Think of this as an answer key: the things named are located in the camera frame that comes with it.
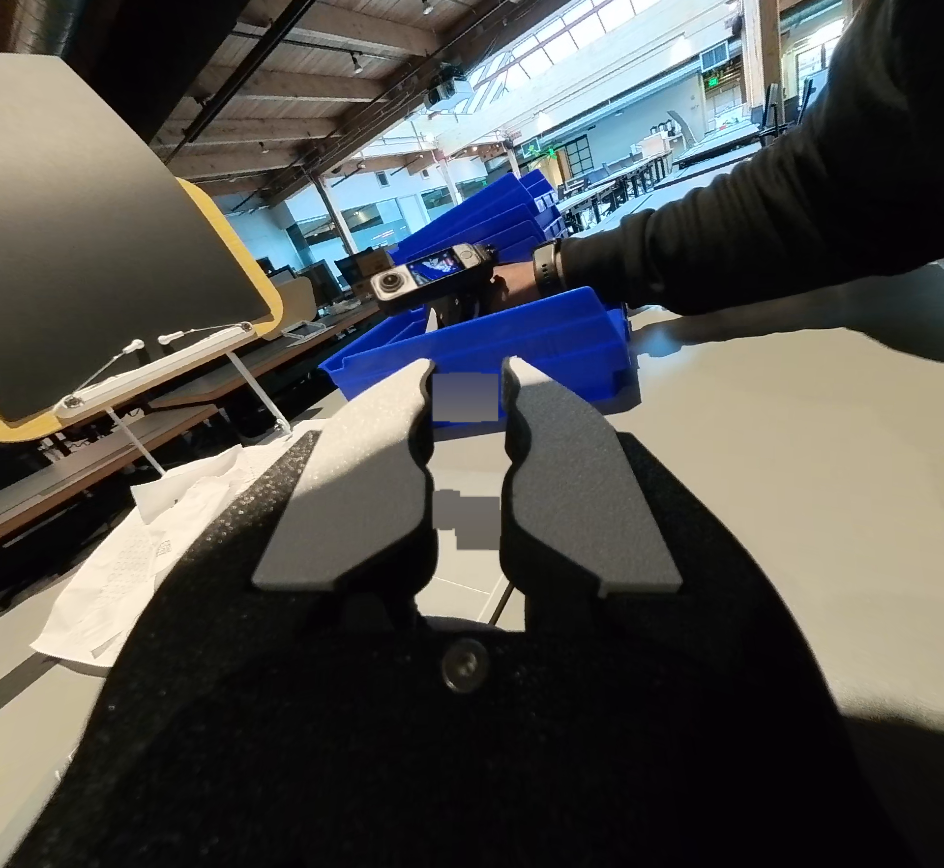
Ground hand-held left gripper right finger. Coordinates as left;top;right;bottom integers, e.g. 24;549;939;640
499;356;683;598

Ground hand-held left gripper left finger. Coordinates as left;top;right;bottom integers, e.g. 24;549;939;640
251;358;438;592

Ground blue plastic bin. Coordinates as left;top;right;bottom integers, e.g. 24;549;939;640
319;286;634;428

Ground person's right forearm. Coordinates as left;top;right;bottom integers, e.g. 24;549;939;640
557;0;944;316

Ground grey desk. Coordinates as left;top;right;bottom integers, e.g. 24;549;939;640
0;260;944;868

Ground person's right hand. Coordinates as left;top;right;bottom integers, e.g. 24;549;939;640
490;262;539;311

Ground stack of blue bins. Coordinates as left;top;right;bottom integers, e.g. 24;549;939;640
391;171;569;272

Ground black wristwatch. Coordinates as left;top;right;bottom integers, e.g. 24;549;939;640
532;240;567;297

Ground ceiling projector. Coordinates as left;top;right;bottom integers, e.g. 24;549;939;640
424;64;474;111

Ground row of office tables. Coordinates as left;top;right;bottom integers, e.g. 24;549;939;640
557;123;771;231

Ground crumpled white paper bags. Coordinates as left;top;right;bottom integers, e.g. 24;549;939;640
29;433;318;677

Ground wood-edged office table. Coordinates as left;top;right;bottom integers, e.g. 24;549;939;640
0;296;384;541

